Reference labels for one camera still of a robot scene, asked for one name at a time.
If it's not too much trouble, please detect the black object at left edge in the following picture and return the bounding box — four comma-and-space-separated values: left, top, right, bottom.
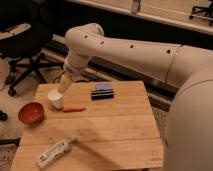
0, 110, 8, 121

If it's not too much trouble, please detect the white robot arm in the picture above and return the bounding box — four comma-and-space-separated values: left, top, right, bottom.
59, 23, 213, 171

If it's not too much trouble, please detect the black office chair far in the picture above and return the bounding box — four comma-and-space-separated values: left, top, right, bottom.
189, 0, 213, 26

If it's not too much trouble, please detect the black striped sponge block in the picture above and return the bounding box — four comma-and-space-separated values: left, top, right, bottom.
91, 90, 114, 100

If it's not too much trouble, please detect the white tube bottle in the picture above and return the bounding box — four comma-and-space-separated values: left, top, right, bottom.
36, 136, 77, 169

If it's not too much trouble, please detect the blue sponge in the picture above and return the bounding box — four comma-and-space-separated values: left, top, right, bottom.
95, 83, 113, 91

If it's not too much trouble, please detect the white paper cup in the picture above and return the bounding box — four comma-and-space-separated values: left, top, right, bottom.
47, 88, 63, 110

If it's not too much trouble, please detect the black cable on floor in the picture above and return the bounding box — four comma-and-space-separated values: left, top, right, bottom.
52, 69, 68, 84

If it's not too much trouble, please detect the black office chair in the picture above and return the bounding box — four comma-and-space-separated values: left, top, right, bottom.
0, 0, 62, 96
189, 0, 213, 26

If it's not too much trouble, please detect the red bowl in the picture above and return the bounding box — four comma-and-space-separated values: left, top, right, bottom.
18, 102, 44, 125

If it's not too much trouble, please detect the orange pepper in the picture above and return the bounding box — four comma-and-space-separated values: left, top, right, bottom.
63, 106, 86, 112

